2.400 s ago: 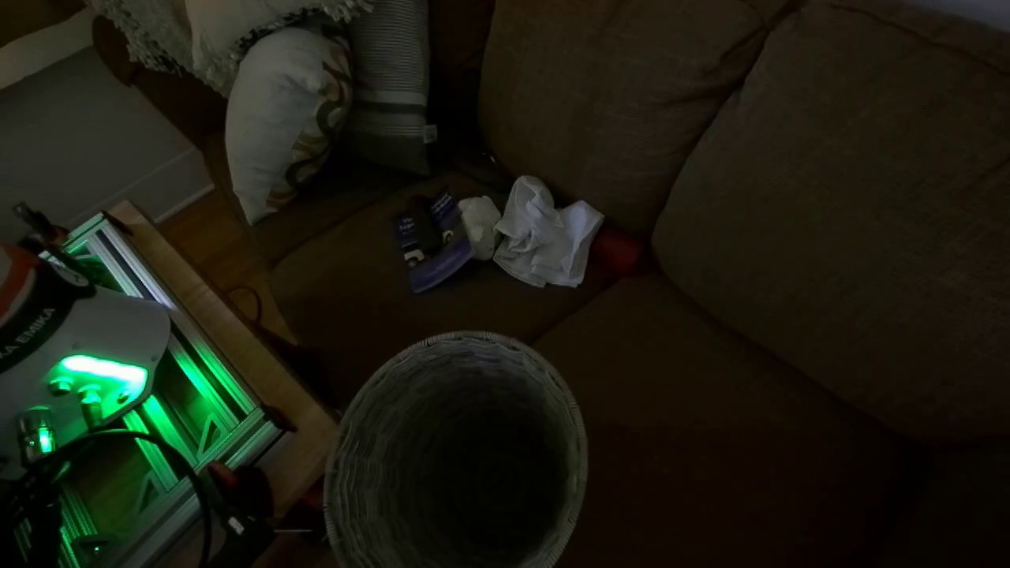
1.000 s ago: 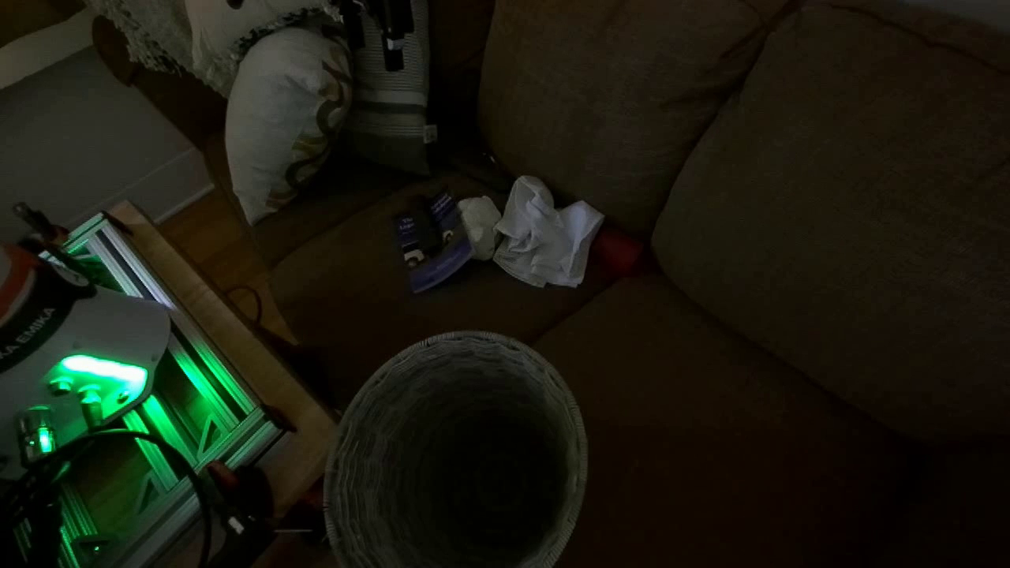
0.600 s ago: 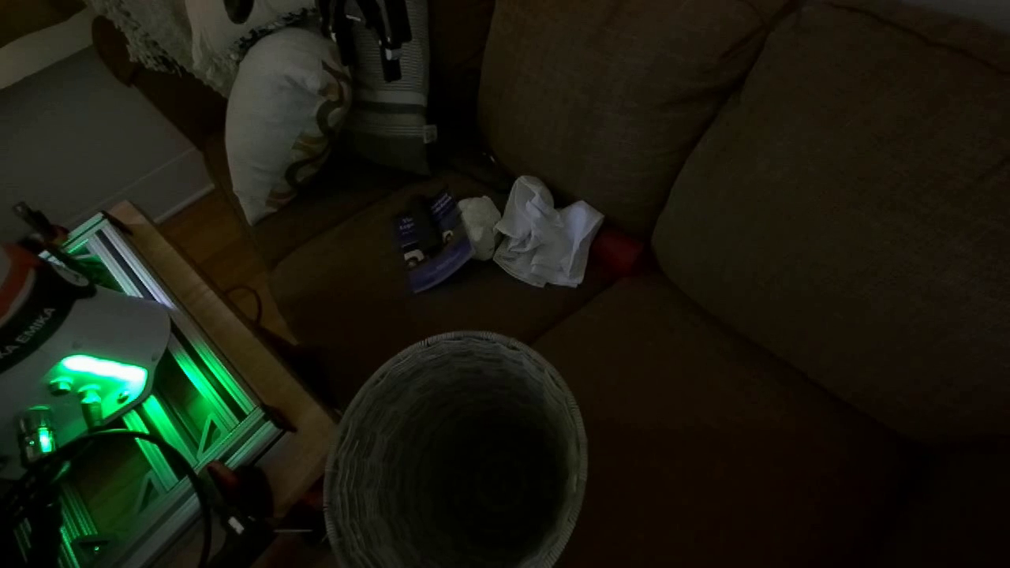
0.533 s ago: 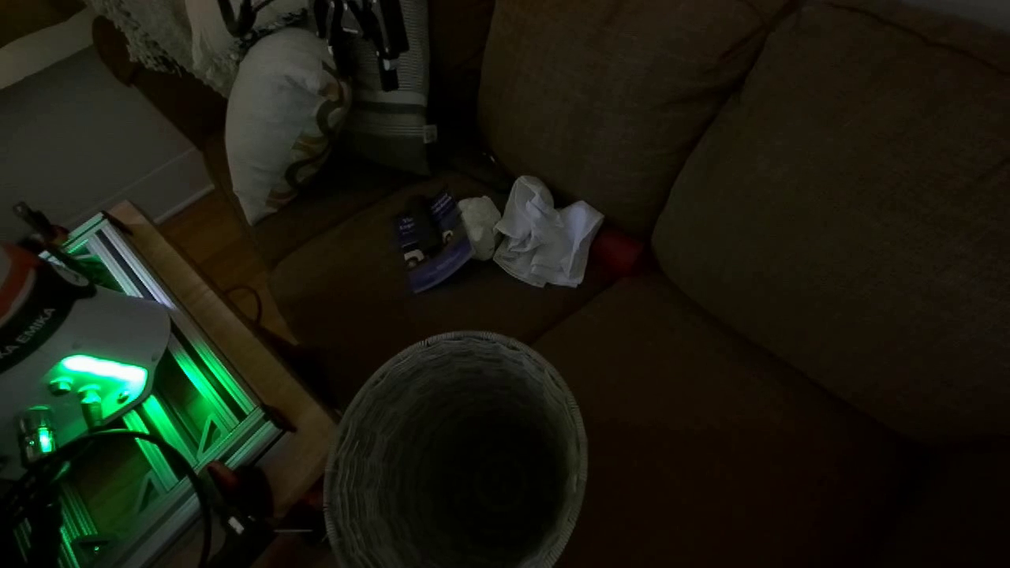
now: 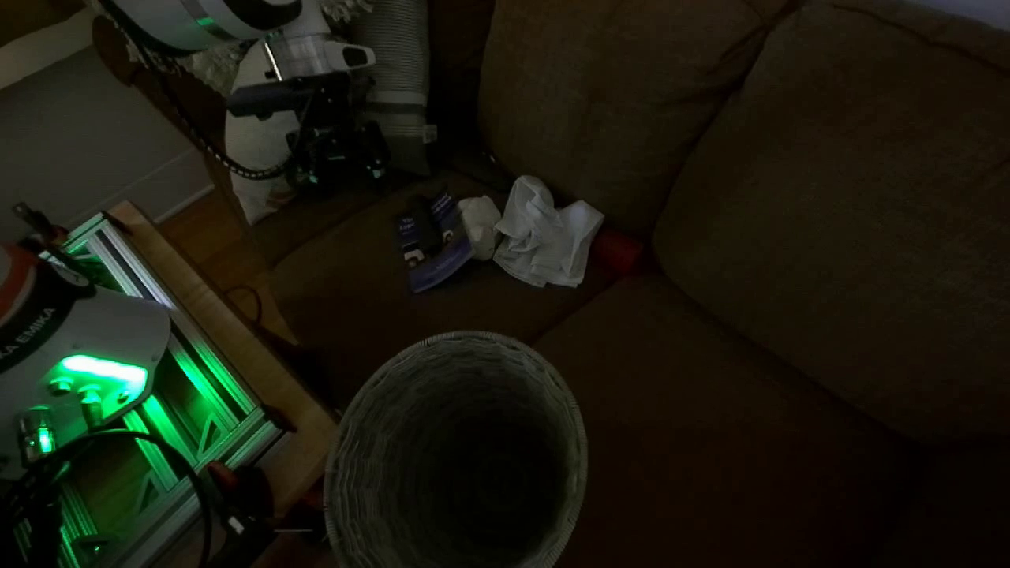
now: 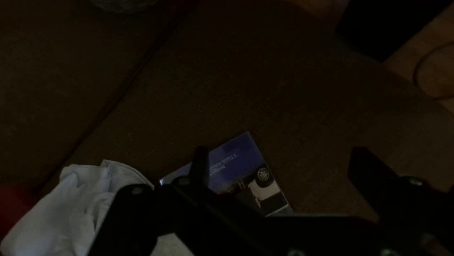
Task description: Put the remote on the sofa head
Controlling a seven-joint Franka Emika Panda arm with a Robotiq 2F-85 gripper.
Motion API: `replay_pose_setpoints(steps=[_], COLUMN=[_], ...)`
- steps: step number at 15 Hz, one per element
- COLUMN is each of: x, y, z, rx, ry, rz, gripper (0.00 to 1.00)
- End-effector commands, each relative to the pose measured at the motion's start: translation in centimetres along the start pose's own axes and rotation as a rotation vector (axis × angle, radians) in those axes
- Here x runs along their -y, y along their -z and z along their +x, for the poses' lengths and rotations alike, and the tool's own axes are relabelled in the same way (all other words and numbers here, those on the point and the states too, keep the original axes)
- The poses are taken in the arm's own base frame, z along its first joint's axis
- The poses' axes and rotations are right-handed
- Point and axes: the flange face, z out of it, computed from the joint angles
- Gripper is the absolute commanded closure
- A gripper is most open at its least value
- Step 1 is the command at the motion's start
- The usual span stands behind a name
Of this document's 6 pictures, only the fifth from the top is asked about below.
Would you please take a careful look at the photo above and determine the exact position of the black remote control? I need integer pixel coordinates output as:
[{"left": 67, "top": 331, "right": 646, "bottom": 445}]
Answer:
[{"left": 402, "top": 197, "right": 449, "bottom": 269}]

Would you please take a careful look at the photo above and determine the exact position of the aluminium frame with green light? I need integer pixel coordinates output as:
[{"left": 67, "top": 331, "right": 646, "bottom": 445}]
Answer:
[{"left": 50, "top": 209, "right": 284, "bottom": 568}]

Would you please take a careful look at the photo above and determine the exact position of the black cable bundle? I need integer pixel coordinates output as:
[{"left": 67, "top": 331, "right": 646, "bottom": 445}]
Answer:
[{"left": 0, "top": 418, "right": 282, "bottom": 568}]

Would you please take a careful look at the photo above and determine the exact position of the brown sofa seat cushion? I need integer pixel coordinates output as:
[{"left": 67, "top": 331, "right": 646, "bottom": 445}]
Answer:
[
  {"left": 530, "top": 269, "right": 927, "bottom": 568},
  {"left": 256, "top": 174, "right": 639, "bottom": 406}
]

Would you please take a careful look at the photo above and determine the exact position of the small red object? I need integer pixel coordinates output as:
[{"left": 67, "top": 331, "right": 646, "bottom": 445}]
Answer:
[{"left": 595, "top": 223, "right": 649, "bottom": 284}]

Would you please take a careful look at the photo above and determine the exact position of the brown fabric sofa frame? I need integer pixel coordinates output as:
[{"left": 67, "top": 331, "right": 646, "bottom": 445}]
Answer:
[{"left": 88, "top": 12, "right": 1010, "bottom": 568}]

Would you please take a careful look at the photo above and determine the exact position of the small white paper wad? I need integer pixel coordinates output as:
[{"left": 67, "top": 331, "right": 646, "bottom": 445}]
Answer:
[{"left": 454, "top": 193, "right": 509, "bottom": 263}]

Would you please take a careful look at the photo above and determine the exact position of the brown sofa back cushion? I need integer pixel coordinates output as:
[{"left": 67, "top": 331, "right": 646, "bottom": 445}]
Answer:
[
  {"left": 475, "top": 0, "right": 802, "bottom": 235},
  {"left": 646, "top": 0, "right": 1010, "bottom": 450}
]

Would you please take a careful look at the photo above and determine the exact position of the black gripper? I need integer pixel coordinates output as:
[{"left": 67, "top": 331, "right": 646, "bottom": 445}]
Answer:
[{"left": 225, "top": 65, "right": 394, "bottom": 194}]

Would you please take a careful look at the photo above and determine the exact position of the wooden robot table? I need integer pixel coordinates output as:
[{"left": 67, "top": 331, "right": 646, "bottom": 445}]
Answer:
[{"left": 56, "top": 197, "right": 341, "bottom": 568}]

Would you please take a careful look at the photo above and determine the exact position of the white floral throw pillow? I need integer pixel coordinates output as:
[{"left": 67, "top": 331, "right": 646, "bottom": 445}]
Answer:
[{"left": 222, "top": 42, "right": 318, "bottom": 226}]

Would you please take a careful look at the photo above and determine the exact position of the white crumpled cloth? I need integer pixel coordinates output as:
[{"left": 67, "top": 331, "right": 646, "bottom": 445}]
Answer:
[{"left": 489, "top": 171, "right": 608, "bottom": 293}]

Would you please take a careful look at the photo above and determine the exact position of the round woven basket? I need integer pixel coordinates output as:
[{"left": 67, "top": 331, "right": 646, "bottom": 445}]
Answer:
[{"left": 323, "top": 328, "right": 590, "bottom": 568}]

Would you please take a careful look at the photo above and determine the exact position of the grey striped pillow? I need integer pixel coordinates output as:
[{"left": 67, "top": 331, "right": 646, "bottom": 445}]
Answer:
[{"left": 356, "top": 0, "right": 443, "bottom": 177}]

